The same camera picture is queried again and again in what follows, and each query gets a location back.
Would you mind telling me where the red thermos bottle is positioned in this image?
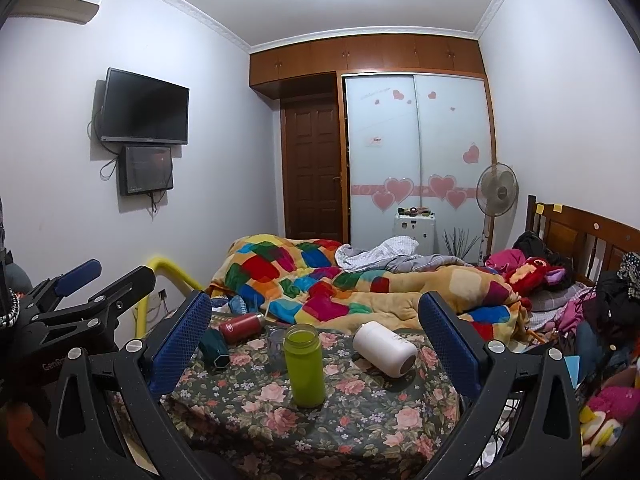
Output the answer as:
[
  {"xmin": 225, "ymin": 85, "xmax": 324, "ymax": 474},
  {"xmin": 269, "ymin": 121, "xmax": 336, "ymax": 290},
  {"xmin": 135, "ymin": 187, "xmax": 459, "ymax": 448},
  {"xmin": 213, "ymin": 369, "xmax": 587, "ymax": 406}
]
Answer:
[{"xmin": 218, "ymin": 311, "xmax": 267, "ymax": 345}]

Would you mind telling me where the white air conditioner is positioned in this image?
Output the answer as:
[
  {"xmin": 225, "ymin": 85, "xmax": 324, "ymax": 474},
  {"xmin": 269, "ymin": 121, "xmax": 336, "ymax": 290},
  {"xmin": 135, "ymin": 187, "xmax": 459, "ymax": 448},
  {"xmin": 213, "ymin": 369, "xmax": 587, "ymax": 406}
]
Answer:
[{"xmin": 9, "ymin": 0, "xmax": 101, "ymax": 25}]

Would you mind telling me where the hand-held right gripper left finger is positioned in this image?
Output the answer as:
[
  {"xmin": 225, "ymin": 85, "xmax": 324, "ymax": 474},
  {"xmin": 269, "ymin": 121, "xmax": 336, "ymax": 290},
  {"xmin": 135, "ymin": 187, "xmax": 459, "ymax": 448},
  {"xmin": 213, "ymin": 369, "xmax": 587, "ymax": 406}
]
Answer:
[{"xmin": 46, "ymin": 290, "xmax": 221, "ymax": 480}]

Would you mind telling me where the black wall television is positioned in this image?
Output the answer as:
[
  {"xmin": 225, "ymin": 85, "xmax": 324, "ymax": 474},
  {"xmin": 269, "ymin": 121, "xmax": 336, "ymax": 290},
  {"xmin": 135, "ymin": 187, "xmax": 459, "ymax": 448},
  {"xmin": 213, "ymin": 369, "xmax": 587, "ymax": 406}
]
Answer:
[{"xmin": 93, "ymin": 66, "xmax": 191, "ymax": 146}]

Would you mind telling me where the dark teal bottle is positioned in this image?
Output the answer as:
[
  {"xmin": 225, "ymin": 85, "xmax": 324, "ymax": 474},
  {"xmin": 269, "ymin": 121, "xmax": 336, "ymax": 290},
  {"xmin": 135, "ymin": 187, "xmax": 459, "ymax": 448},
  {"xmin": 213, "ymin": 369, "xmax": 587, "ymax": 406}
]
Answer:
[{"xmin": 199, "ymin": 328, "xmax": 231, "ymax": 374}]

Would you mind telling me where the white heart-print sliding wardrobe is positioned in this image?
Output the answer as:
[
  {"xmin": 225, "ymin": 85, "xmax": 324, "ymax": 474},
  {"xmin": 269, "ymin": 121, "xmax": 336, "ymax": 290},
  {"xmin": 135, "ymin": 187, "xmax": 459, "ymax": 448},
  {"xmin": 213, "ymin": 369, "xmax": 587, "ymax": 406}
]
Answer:
[{"xmin": 341, "ymin": 72, "xmax": 497, "ymax": 267}]

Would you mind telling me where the small black wall monitor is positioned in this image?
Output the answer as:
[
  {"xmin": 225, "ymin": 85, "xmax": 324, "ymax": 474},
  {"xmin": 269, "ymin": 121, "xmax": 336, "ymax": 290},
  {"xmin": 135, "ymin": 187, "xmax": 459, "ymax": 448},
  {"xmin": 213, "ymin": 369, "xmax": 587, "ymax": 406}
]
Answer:
[{"xmin": 118, "ymin": 144, "xmax": 175, "ymax": 197}]

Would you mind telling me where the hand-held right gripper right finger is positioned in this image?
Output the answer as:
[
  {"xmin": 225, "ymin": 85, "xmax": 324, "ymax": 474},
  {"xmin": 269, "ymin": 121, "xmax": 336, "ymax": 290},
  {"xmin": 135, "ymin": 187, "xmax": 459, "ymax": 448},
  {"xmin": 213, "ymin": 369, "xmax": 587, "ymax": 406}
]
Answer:
[{"xmin": 415, "ymin": 290, "xmax": 583, "ymax": 480}]

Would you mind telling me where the brown overhead cabinet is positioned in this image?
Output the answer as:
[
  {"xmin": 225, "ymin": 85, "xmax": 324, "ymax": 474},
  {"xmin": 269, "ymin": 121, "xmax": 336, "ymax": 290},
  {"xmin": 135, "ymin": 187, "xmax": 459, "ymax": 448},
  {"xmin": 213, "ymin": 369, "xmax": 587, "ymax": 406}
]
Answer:
[{"xmin": 248, "ymin": 34, "xmax": 487, "ymax": 102}]

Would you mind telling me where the white bottle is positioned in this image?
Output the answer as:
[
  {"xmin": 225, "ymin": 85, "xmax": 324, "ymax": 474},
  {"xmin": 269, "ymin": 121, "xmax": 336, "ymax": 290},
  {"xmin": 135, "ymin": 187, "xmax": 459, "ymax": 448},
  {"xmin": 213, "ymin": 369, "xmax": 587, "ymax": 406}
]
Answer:
[{"xmin": 352, "ymin": 320, "xmax": 419, "ymax": 378}]

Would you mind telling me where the red plush toy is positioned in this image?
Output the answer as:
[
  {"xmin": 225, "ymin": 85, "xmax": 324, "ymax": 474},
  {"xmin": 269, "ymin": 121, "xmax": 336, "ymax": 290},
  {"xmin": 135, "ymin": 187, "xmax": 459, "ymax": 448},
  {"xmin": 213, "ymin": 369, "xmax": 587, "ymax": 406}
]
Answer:
[{"xmin": 502, "ymin": 256, "xmax": 567, "ymax": 297}]

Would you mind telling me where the white grey crumpled cloth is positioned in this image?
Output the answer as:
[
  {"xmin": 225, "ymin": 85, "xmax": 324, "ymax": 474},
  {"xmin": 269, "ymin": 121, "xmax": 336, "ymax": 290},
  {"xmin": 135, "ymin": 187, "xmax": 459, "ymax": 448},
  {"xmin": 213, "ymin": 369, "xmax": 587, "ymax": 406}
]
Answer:
[{"xmin": 334, "ymin": 238, "xmax": 472, "ymax": 274}]

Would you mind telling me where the clear glass cup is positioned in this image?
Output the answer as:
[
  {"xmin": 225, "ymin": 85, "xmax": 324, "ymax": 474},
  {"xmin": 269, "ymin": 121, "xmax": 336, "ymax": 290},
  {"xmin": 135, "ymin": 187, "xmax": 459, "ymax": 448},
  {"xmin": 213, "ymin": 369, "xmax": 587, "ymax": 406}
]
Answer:
[{"xmin": 266, "ymin": 327, "xmax": 290, "ymax": 374}]

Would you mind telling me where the yellow metal rail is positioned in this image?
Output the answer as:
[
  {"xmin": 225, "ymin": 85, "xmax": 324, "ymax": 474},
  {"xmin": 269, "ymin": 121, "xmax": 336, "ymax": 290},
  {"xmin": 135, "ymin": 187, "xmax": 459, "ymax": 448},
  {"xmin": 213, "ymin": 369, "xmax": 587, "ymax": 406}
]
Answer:
[{"xmin": 132, "ymin": 255, "xmax": 204, "ymax": 339}]

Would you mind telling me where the brown wooden door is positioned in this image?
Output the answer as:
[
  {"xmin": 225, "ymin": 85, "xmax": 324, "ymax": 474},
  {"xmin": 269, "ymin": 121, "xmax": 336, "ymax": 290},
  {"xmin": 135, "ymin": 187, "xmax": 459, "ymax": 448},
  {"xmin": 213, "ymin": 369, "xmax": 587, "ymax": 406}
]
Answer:
[{"xmin": 280, "ymin": 101, "xmax": 346, "ymax": 242}]

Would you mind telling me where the pink plush toy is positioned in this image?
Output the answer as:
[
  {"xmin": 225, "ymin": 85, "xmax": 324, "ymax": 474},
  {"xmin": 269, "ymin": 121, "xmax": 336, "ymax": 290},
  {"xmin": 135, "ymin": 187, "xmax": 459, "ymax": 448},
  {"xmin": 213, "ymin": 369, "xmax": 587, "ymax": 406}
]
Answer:
[{"xmin": 586, "ymin": 384, "xmax": 639, "ymax": 422}]

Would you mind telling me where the dried twig bundle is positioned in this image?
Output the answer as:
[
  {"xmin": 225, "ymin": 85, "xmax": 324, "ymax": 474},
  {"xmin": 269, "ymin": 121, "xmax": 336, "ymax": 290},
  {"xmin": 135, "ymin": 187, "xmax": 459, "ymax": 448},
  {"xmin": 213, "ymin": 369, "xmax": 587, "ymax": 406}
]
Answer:
[{"xmin": 442, "ymin": 227, "xmax": 484, "ymax": 265}]

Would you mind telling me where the orange cloth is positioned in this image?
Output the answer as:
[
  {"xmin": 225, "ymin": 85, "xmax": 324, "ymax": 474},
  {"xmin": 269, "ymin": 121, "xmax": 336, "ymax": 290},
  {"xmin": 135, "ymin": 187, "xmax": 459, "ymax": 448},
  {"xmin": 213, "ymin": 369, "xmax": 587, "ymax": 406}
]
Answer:
[{"xmin": 0, "ymin": 401, "xmax": 52, "ymax": 480}]

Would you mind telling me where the white standing fan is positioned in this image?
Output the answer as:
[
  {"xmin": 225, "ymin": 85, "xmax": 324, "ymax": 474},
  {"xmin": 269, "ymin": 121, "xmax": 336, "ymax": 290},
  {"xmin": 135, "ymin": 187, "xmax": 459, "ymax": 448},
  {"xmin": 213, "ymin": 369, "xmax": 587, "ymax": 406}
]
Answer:
[{"xmin": 475, "ymin": 162, "xmax": 520, "ymax": 264}]

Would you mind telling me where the yellow white toy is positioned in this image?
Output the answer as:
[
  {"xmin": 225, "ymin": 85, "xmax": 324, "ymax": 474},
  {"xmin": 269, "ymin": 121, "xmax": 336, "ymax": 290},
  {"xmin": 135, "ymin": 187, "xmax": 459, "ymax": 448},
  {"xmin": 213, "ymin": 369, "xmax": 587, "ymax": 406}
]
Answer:
[{"xmin": 579, "ymin": 406, "xmax": 624, "ymax": 457}]

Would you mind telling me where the television cable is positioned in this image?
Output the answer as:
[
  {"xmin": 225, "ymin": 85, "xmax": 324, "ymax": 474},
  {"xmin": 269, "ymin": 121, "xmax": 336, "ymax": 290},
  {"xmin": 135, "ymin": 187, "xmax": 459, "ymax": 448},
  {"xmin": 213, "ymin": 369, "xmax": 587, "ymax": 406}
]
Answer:
[{"xmin": 88, "ymin": 119, "xmax": 121, "ymax": 181}]

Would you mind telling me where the lime green cup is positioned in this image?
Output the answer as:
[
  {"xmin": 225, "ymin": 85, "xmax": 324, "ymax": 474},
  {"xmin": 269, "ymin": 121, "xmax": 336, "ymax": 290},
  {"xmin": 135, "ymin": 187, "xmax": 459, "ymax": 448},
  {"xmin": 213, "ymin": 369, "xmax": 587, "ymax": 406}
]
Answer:
[{"xmin": 283, "ymin": 323, "xmax": 326, "ymax": 409}]

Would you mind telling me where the wooden bed headboard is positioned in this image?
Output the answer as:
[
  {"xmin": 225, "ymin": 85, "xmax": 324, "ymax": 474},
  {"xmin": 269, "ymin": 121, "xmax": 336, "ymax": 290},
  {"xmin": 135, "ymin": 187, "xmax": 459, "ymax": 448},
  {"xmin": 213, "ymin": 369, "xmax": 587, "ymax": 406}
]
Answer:
[{"xmin": 525, "ymin": 194, "xmax": 640, "ymax": 287}]

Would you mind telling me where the pink clothing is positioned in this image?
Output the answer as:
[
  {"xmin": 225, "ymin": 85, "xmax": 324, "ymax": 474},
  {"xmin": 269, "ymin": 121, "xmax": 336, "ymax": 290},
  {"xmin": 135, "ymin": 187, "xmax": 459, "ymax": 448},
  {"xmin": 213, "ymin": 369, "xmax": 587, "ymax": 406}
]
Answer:
[{"xmin": 484, "ymin": 248, "xmax": 529, "ymax": 274}]

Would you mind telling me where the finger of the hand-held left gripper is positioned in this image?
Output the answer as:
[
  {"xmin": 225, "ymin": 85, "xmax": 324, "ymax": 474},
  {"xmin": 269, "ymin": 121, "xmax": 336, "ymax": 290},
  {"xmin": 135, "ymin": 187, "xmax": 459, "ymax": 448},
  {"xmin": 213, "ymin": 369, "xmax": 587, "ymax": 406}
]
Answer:
[
  {"xmin": 35, "ymin": 264, "xmax": 157, "ymax": 356},
  {"xmin": 20, "ymin": 258, "xmax": 103, "ymax": 313}
]

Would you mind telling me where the black garment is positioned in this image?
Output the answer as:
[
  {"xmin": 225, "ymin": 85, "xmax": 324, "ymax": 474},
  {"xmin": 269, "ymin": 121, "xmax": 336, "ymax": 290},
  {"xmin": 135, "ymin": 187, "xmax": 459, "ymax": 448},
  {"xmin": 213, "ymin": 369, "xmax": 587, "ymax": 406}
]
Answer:
[{"xmin": 594, "ymin": 269, "xmax": 640, "ymax": 333}]

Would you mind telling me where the colourful patchwork blanket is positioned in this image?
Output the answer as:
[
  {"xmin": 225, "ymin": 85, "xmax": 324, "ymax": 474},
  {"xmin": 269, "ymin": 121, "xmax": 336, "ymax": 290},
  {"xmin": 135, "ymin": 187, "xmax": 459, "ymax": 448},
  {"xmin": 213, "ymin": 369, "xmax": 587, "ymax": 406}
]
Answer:
[{"xmin": 207, "ymin": 233, "xmax": 532, "ymax": 347}]

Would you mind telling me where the black bag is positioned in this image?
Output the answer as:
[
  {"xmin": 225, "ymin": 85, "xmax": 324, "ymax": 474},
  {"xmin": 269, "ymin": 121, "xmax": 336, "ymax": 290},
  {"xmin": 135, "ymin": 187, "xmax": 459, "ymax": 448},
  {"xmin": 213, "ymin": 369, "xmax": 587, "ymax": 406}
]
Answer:
[{"xmin": 512, "ymin": 231, "xmax": 557, "ymax": 262}]

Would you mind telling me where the floral table cloth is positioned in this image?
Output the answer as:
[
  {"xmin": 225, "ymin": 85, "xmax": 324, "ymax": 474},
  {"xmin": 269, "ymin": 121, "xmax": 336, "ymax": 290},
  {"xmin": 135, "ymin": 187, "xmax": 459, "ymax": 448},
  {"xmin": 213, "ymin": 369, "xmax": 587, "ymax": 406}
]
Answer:
[{"xmin": 159, "ymin": 321, "xmax": 462, "ymax": 480}]

